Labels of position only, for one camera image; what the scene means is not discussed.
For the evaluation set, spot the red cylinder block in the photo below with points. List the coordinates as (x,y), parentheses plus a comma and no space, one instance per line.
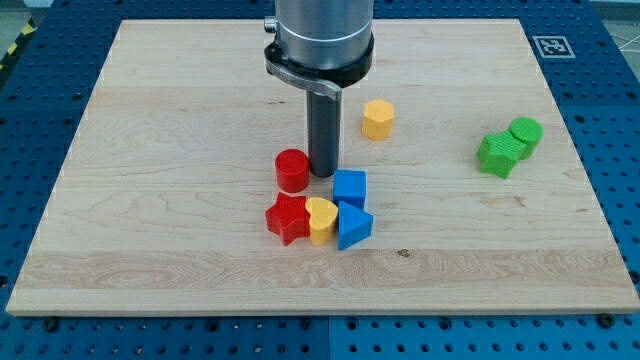
(292,170)

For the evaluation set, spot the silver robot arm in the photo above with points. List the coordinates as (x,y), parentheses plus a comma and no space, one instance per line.
(320,46)

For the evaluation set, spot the blue cube block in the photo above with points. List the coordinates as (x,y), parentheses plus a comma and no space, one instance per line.
(350,186)

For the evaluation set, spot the yellow heart block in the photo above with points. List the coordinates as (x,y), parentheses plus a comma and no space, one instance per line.
(323,220)

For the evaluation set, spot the red star block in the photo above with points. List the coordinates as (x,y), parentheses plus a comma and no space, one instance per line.
(288,218)

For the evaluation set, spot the blue triangle block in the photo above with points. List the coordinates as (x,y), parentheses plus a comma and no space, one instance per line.
(354,225)

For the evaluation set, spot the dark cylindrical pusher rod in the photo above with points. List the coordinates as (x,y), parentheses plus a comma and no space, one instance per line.
(323,126)

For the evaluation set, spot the yellow hexagon block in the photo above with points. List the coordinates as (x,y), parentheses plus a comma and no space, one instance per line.
(378,119)

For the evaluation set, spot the wooden board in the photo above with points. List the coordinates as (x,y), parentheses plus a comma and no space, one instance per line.
(159,208)

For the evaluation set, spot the green star block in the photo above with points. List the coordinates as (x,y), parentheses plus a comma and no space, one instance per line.
(499,153)

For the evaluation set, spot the green cylinder block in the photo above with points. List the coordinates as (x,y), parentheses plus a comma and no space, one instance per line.
(527,131)

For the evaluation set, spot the white fiducial marker tag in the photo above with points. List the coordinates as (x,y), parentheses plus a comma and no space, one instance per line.
(553,47)

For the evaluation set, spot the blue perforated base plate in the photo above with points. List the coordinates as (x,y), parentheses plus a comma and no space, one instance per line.
(55,72)

